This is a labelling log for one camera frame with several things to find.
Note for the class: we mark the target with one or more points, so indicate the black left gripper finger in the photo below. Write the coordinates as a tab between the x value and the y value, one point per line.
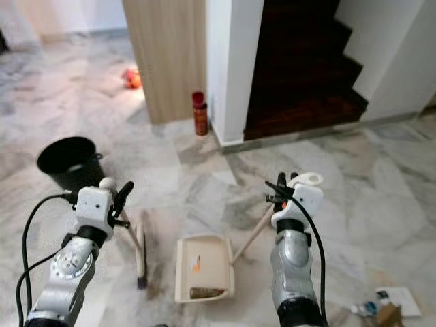
122	196

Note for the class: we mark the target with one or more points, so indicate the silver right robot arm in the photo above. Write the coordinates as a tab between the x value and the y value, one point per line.
296	269

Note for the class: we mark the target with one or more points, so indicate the black plastic bucket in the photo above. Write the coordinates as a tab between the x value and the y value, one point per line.
71	167

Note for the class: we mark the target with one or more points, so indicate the dark wooden staircase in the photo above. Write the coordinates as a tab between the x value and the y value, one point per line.
300	82

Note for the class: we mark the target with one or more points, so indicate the red spray can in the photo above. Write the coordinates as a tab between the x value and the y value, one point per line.
199	116

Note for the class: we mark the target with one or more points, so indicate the brown swept debris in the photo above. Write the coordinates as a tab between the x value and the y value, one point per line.
208	293

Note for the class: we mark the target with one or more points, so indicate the small white blue bottle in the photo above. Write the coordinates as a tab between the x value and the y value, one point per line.
364	309

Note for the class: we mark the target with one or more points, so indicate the light wooden cabinet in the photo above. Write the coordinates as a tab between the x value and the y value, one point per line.
167	61

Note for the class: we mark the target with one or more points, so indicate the small brown cardboard box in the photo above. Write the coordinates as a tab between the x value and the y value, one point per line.
392	315

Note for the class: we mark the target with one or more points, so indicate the white paper sheet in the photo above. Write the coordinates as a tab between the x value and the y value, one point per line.
407	300

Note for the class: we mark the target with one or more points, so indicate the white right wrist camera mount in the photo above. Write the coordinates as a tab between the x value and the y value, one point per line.
303	201

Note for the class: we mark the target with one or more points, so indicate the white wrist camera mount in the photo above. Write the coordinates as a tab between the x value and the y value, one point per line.
303	201
94	210

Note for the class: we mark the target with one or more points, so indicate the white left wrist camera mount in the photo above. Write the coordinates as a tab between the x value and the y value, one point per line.
94	210

